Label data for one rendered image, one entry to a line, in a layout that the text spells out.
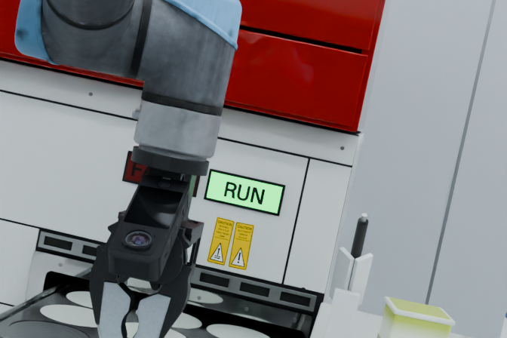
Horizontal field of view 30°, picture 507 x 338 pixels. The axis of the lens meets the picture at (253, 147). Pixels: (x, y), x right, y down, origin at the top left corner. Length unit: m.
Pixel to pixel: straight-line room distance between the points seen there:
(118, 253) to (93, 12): 0.19
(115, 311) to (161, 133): 0.17
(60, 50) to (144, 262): 0.20
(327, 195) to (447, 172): 1.51
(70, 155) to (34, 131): 0.07
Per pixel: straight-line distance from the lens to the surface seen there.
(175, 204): 0.83
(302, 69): 1.37
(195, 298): 1.45
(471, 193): 2.92
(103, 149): 1.48
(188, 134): 0.83
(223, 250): 1.45
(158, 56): 0.83
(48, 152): 1.50
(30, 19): 0.83
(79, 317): 1.34
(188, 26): 0.83
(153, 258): 0.78
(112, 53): 0.83
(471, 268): 2.95
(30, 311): 1.32
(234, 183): 1.43
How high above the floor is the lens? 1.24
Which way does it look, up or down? 3 degrees down
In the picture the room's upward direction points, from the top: 12 degrees clockwise
